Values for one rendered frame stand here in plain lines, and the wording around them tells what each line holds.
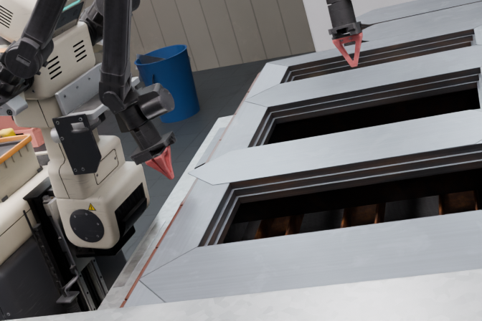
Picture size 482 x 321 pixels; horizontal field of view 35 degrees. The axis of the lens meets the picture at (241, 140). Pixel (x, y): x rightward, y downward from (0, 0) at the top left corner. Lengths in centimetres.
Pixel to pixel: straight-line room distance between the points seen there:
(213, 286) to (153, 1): 478
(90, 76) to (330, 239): 93
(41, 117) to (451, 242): 116
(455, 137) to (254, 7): 414
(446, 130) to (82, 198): 95
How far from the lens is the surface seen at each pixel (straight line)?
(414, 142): 166
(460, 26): 237
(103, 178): 210
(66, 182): 206
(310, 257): 133
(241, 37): 580
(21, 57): 176
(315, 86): 215
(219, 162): 182
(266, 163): 174
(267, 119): 205
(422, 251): 128
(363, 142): 171
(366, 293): 87
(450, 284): 86
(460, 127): 168
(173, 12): 596
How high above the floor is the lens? 154
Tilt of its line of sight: 21 degrees down
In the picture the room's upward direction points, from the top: 17 degrees counter-clockwise
